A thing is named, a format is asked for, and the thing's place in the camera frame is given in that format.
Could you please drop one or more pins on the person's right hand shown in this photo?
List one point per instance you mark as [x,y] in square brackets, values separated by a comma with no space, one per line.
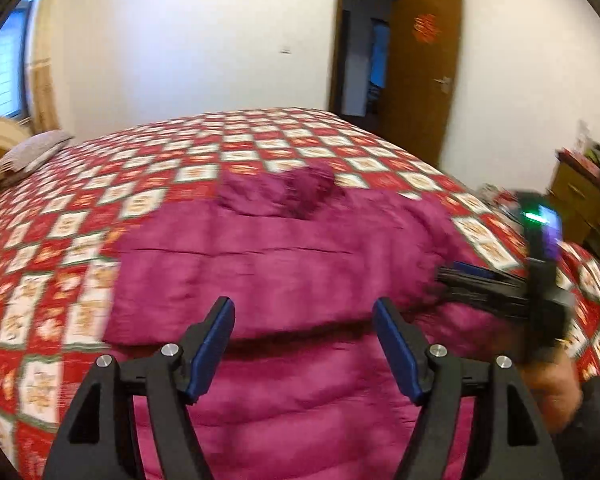
[555,395]

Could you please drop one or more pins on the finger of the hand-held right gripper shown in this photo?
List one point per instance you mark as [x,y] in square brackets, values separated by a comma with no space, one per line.
[485,302]
[472,271]

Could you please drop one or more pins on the clutter pile beside bed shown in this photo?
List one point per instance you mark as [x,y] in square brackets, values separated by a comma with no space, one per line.
[497,195]

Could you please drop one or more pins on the grey patterned pillow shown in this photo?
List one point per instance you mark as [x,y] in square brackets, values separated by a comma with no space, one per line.
[27,156]

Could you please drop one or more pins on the dark door frame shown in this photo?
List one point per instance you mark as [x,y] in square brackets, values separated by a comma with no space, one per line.
[337,35]

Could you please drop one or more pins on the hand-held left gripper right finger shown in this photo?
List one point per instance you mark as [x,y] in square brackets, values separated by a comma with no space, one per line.
[394,342]

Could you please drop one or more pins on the cream wooden headboard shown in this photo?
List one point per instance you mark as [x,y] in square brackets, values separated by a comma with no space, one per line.
[0,135]

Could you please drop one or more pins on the brown wooden door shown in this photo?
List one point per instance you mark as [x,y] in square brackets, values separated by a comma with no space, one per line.
[420,100]

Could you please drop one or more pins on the red checkered printed bedspread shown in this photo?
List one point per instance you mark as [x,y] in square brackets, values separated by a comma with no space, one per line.
[80,260]

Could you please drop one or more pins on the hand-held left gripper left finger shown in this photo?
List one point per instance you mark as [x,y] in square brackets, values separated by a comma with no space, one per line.
[214,332]

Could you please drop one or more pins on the window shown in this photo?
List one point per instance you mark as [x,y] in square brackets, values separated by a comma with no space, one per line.
[10,65]

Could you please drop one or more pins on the red door decoration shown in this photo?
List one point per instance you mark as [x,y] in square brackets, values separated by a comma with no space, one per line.
[426,27]

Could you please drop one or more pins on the gold curtain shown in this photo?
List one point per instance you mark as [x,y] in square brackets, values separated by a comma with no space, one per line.
[44,75]

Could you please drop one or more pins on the wooden dresser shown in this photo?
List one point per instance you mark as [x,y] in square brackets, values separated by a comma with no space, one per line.
[580,205]

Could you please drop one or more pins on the magenta down jacket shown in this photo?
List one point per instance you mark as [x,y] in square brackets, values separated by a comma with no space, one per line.
[290,260]

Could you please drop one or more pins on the clutter pile on dresser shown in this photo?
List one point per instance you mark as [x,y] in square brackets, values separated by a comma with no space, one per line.
[592,155]

